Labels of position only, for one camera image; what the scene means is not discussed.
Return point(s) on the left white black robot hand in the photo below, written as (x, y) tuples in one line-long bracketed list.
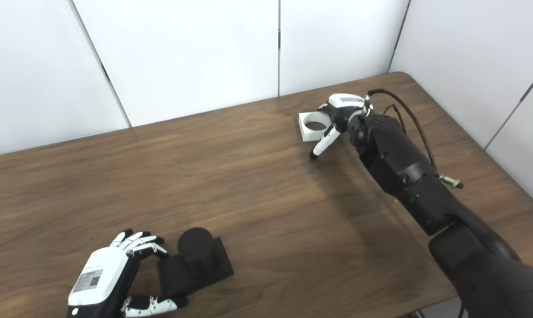
[(98, 278)]

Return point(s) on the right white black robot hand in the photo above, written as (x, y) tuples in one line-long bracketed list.
[(344, 110)]

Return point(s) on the white square piece with hole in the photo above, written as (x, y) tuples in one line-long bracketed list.
[(305, 126)]

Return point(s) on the black peg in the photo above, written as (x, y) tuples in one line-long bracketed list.
[(196, 260)]

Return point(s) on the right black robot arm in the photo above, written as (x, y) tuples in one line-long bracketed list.
[(408, 176)]

